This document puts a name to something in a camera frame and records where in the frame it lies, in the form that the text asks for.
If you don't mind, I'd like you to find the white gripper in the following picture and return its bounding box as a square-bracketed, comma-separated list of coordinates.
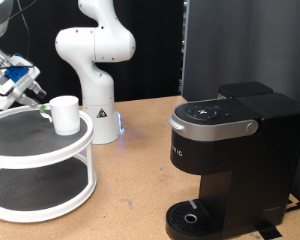
[0, 54, 48, 111]

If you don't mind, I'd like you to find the white mug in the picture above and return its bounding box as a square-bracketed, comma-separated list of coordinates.
[39, 95, 82, 137]

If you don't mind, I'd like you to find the black Keurig coffee machine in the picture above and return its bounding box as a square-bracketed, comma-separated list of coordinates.
[165, 81, 300, 240]

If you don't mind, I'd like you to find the white two-tier turntable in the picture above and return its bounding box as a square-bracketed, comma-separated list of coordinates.
[0, 103, 98, 224]

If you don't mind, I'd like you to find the black tape strip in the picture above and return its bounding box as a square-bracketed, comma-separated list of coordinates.
[254, 221, 284, 240]

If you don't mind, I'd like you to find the blue cable connector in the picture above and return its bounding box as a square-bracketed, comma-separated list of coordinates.
[5, 53, 31, 83]

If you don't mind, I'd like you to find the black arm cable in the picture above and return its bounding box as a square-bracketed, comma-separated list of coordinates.
[0, 0, 38, 72]

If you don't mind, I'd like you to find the black machine power cord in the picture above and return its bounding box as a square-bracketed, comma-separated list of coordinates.
[284, 199, 300, 214]

